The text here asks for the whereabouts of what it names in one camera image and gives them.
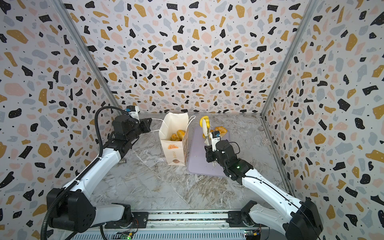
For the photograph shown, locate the steel tongs white tips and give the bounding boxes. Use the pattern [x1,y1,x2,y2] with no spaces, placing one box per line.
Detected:
[202,124,212,147]

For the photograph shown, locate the printed paper bread bag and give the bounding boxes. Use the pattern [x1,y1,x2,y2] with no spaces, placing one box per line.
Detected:
[155,113,196,166]

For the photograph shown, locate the striped croissant bread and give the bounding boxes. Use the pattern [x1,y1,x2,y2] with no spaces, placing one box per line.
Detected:
[170,134,181,142]
[177,130,186,141]

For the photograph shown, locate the round yellow tart bread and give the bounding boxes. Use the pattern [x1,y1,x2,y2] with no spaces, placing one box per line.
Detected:
[200,116,210,130]

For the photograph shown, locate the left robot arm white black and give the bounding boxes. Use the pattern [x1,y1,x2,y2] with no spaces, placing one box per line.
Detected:
[41,115,152,238]

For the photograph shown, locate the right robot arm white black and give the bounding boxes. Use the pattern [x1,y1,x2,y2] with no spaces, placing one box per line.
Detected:
[205,140,324,240]

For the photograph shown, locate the knotted brown bun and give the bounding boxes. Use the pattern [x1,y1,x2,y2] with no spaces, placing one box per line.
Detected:
[215,126,228,137]

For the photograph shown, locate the lilac plastic tray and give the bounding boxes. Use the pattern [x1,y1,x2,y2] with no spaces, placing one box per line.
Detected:
[187,127,226,177]

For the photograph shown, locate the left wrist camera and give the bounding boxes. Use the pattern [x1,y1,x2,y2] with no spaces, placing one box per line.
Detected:
[126,105,140,121]

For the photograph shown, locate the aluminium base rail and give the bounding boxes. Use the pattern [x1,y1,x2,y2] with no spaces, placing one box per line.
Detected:
[56,208,314,240]

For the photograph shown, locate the black corrugated cable conduit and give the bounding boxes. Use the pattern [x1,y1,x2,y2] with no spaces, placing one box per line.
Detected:
[40,105,128,240]

